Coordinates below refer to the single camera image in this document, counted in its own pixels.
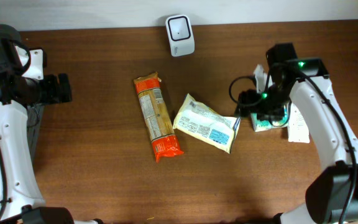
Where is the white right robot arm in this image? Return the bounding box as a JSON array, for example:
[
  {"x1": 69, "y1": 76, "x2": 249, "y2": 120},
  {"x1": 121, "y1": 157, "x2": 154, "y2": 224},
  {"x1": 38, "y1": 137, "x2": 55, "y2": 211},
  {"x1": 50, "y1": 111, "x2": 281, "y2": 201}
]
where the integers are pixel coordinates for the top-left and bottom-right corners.
[{"x1": 234, "y1": 43, "x2": 358, "y2": 224}]

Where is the yellow wet wipes packet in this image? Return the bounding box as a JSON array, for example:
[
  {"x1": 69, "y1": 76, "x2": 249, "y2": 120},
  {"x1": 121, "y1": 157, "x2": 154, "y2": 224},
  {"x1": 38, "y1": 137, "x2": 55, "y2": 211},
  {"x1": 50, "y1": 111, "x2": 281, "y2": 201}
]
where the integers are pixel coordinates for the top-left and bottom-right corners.
[{"x1": 173, "y1": 93, "x2": 241, "y2": 154}]

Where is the white barcode scanner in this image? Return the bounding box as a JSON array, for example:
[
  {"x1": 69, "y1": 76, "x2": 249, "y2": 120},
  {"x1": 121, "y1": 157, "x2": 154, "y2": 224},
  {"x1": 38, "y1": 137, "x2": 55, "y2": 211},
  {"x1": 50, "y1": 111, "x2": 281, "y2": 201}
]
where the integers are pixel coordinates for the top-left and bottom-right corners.
[{"x1": 165, "y1": 15, "x2": 195, "y2": 57}]

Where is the grey plastic basket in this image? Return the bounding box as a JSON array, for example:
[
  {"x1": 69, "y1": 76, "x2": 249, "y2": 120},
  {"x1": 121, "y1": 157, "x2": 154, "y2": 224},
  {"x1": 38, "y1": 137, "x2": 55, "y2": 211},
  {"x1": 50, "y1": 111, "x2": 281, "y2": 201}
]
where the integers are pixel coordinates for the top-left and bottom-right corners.
[{"x1": 0, "y1": 24, "x2": 45, "y2": 184}]

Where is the orange spaghetti packet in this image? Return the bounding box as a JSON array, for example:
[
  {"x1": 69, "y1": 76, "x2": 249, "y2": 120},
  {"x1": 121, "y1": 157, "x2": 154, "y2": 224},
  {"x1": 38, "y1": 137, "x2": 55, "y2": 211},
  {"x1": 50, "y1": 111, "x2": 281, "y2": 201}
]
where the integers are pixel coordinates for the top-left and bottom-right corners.
[{"x1": 134, "y1": 72, "x2": 184, "y2": 162}]

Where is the blue white tissue packet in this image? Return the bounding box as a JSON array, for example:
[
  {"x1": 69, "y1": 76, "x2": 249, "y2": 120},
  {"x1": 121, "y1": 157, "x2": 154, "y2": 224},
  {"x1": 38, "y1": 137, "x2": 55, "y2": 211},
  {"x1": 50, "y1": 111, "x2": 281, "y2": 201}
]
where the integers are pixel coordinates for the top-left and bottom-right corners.
[{"x1": 250, "y1": 103, "x2": 291, "y2": 132}]

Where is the white cream tube gold cap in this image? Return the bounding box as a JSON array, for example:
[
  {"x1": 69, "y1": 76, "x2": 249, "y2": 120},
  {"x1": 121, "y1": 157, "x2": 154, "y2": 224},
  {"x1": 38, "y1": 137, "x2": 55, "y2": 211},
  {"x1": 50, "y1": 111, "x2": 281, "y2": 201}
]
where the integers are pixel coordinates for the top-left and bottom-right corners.
[{"x1": 287, "y1": 103, "x2": 310, "y2": 144}]

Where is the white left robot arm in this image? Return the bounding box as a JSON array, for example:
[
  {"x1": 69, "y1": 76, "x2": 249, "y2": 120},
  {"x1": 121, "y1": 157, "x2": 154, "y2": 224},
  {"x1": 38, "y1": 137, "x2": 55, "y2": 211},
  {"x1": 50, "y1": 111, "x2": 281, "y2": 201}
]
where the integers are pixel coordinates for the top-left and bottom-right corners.
[{"x1": 0, "y1": 37, "x2": 76, "y2": 223}]

